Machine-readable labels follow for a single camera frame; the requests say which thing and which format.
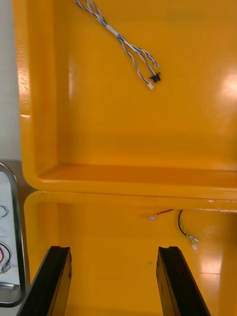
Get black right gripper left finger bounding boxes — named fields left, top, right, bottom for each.
left=16, top=245, right=73, bottom=316

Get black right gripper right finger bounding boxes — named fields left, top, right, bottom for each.
left=156, top=246, right=210, bottom=316

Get steel tray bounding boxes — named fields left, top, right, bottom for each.
left=0, top=161, right=27, bottom=308

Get yellow-orange plastic bin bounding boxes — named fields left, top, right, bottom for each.
left=12, top=0, right=237, bottom=201
left=23, top=191, right=237, bottom=316

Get white paper sheet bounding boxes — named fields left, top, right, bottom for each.
left=0, top=171, right=20, bottom=284

